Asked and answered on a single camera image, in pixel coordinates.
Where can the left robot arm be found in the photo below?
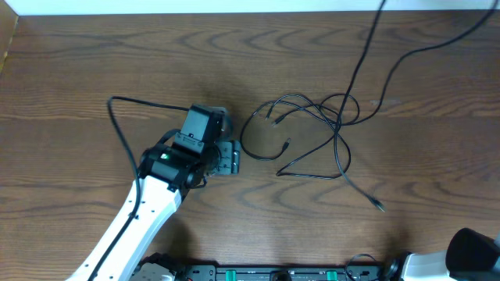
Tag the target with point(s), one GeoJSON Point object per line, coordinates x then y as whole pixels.
{"type": "Point", "coordinates": [182, 160]}

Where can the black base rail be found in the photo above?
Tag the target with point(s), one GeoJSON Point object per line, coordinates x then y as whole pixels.
{"type": "Point", "coordinates": [161, 267]}

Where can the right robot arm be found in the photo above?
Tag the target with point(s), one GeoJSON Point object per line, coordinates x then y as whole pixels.
{"type": "Point", "coordinates": [470, 256]}

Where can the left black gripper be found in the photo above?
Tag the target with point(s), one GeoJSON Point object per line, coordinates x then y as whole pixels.
{"type": "Point", "coordinates": [231, 164]}

